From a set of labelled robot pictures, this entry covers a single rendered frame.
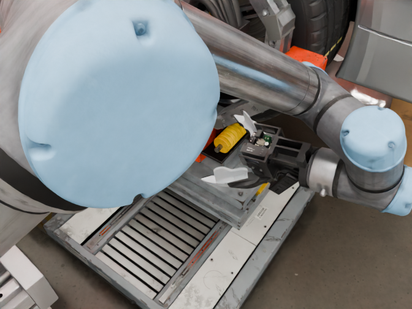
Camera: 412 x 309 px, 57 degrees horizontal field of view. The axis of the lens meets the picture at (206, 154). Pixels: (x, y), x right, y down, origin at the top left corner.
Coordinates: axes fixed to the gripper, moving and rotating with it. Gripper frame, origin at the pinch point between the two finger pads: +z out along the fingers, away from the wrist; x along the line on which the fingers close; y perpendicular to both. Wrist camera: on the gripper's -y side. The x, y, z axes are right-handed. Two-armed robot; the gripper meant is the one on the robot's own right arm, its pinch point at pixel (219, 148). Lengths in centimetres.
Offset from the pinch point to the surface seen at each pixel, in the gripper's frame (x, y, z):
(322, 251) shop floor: -10, -95, -6
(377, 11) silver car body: -47, -8, -17
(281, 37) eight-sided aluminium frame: -28.4, 1.9, -2.5
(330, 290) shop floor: 4, -91, -14
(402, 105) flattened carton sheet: -111, -132, -10
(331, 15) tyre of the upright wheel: -42.7, -4.9, -7.9
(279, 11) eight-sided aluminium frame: -31.8, 5.8, -1.5
